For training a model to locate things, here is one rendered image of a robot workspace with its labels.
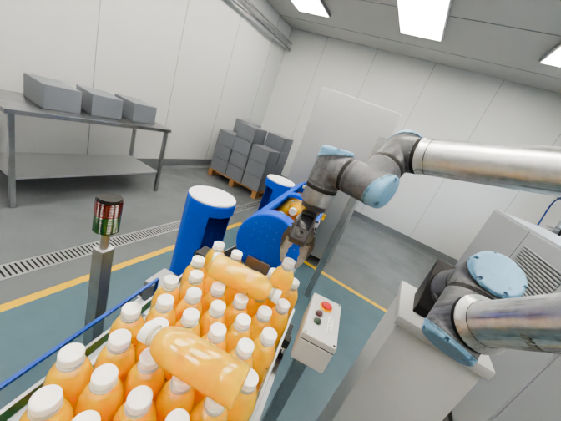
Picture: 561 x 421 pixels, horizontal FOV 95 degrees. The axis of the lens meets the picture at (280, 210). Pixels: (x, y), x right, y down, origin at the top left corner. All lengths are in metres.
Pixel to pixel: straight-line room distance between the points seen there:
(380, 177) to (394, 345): 0.73
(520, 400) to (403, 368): 1.08
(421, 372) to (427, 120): 5.33
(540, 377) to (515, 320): 1.39
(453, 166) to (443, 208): 5.50
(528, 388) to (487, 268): 1.26
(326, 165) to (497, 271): 0.60
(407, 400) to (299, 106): 6.15
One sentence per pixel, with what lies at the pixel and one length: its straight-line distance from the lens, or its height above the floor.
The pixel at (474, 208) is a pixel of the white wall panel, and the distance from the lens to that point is 6.23.
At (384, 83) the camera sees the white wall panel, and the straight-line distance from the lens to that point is 6.31.
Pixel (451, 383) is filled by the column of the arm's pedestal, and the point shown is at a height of 0.97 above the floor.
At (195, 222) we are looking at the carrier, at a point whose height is 0.90.
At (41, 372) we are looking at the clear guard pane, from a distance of 0.88.
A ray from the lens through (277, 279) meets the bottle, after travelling 0.81.
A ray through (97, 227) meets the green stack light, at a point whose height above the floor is 1.18.
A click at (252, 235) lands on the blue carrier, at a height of 1.11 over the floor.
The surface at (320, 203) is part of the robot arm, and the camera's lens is 0.71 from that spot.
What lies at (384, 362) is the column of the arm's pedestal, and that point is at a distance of 1.24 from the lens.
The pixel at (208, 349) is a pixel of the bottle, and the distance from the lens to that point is 0.54.
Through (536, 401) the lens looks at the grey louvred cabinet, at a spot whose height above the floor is 0.69.
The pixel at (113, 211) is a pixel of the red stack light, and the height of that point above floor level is 1.23.
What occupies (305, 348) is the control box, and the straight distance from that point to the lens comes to 0.81.
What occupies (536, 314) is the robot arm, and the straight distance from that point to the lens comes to 0.73.
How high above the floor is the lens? 1.61
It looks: 20 degrees down
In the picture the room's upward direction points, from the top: 21 degrees clockwise
